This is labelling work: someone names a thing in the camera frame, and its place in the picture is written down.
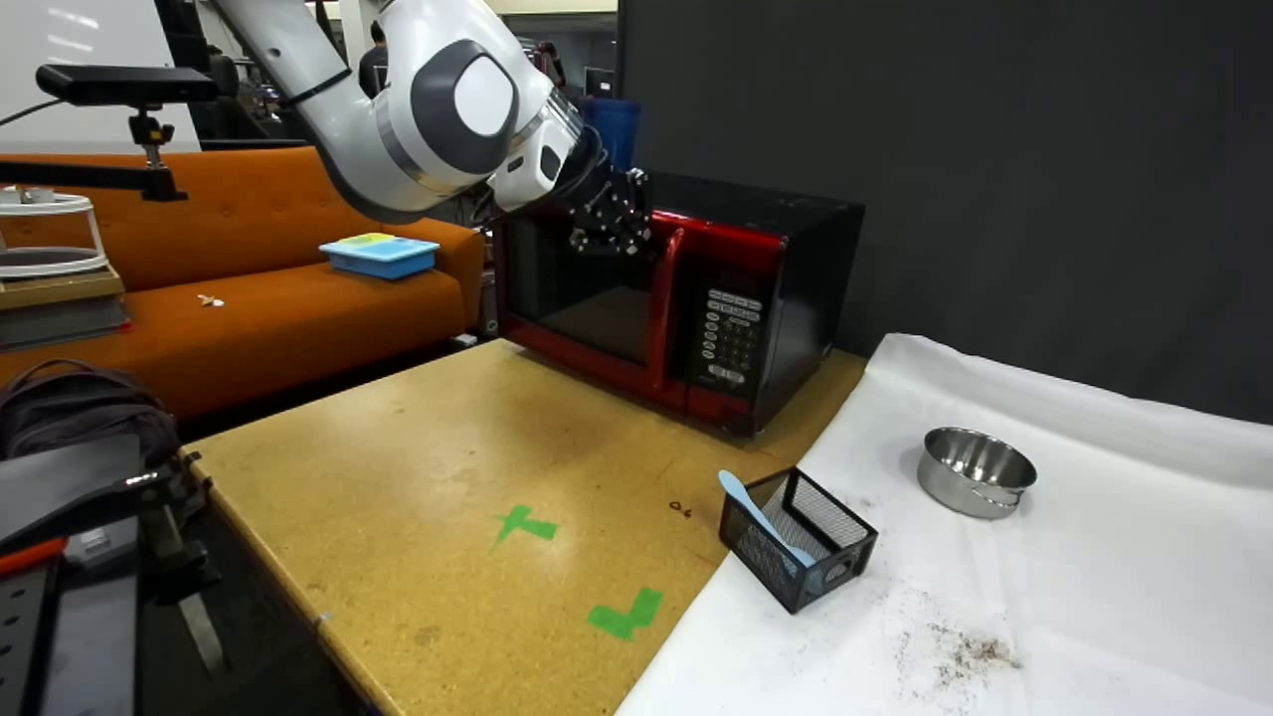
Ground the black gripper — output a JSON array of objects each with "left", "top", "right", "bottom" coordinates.
[{"left": 547, "top": 131, "right": 649, "bottom": 256}]

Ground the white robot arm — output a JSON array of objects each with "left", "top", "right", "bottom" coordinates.
[{"left": 210, "top": 0, "right": 651, "bottom": 256}]

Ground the blue plastic pitcher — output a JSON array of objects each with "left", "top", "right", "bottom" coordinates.
[{"left": 586, "top": 97, "right": 640, "bottom": 170}]

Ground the blue book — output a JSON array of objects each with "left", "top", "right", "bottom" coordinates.
[{"left": 323, "top": 231, "right": 436, "bottom": 282}]

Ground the light blue spatula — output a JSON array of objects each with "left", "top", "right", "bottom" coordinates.
[{"left": 714, "top": 471, "right": 815, "bottom": 571}]

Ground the black mesh tray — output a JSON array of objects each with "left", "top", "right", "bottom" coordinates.
[{"left": 721, "top": 466, "right": 879, "bottom": 613}]

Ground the orange sofa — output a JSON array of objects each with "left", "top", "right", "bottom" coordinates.
[{"left": 0, "top": 142, "right": 484, "bottom": 422}]

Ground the steel bowl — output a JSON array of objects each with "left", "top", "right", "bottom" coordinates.
[{"left": 917, "top": 425, "right": 1036, "bottom": 522}]

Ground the stack of books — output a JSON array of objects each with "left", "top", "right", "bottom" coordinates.
[{"left": 0, "top": 189, "right": 127, "bottom": 351}]

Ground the black tripod clamp stand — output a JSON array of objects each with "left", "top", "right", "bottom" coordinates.
[{"left": 0, "top": 451, "right": 233, "bottom": 716}]

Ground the black backpack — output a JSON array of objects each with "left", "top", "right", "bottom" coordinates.
[{"left": 0, "top": 357, "right": 183, "bottom": 548}]

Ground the white table cloth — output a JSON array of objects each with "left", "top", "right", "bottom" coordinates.
[{"left": 621, "top": 335, "right": 1273, "bottom": 716}]

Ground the black camera on stand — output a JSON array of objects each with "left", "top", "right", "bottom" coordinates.
[{"left": 37, "top": 63, "right": 218, "bottom": 107}]

